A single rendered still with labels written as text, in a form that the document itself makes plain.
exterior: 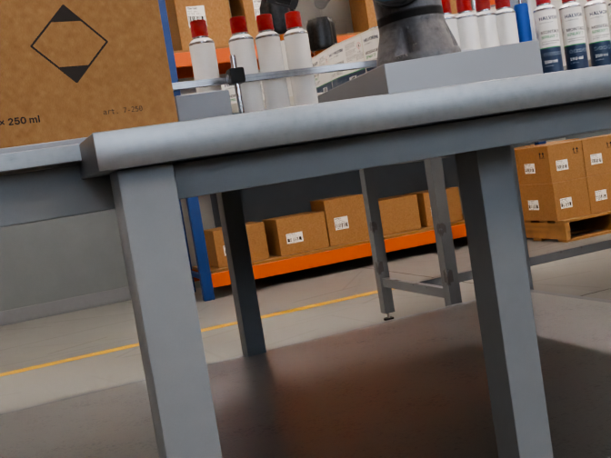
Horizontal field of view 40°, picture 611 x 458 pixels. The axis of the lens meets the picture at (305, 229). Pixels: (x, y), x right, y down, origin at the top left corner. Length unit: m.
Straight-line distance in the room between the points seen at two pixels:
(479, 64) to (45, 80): 0.66
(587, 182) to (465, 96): 4.89
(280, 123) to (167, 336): 0.26
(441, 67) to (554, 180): 4.42
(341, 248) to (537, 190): 1.38
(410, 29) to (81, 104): 0.56
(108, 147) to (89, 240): 5.28
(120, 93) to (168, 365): 0.49
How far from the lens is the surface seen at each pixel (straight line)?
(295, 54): 1.77
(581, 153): 5.86
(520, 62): 1.42
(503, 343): 1.26
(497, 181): 1.24
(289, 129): 0.91
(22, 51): 1.23
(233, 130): 0.89
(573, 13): 2.14
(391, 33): 1.47
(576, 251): 4.03
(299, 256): 5.62
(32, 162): 1.00
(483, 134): 1.08
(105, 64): 1.26
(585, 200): 5.87
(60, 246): 6.12
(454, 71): 1.35
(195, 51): 1.71
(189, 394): 0.92
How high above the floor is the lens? 0.76
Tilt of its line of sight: 4 degrees down
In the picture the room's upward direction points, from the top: 9 degrees counter-clockwise
